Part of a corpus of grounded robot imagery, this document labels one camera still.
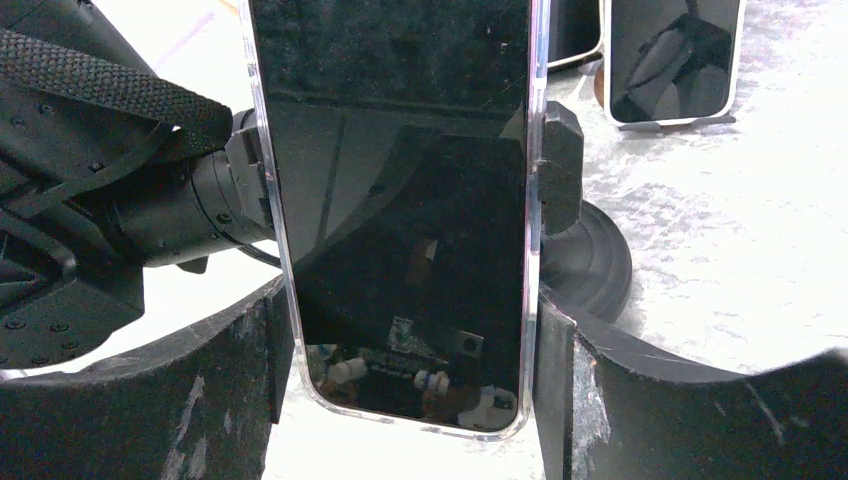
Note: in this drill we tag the phone with pink case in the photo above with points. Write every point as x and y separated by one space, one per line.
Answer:
401 141

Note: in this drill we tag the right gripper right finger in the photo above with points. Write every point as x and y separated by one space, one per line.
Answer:
609 405

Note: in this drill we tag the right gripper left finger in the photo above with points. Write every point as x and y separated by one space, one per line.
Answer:
198 403

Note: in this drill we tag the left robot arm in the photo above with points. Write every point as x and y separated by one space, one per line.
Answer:
106 169

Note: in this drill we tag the phone with beige case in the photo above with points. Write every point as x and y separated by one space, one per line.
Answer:
575 32

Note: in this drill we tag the phone with lilac case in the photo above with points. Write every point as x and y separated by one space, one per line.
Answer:
670 63

